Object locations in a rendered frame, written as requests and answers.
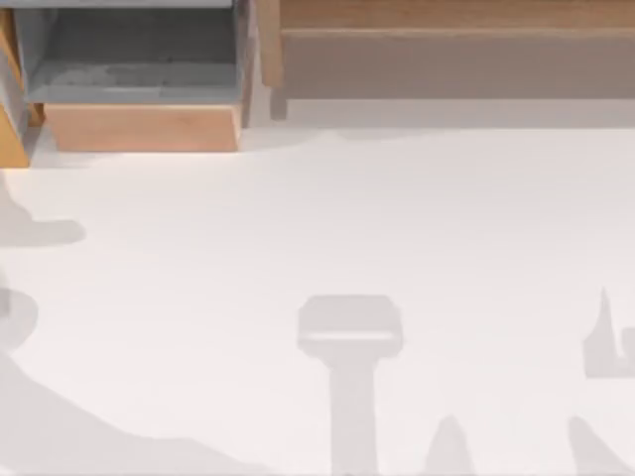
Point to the pale wooden drawer front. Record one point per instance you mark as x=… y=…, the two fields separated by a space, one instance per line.
x=141 y=128

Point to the wooden cupboard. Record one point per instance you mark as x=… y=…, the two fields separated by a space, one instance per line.
x=11 y=134

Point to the pulled-out grey pierced drawer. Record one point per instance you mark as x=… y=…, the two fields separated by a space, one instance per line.
x=134 y=54

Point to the wooden open shelf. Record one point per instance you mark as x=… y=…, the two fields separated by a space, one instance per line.
x=446 y=49

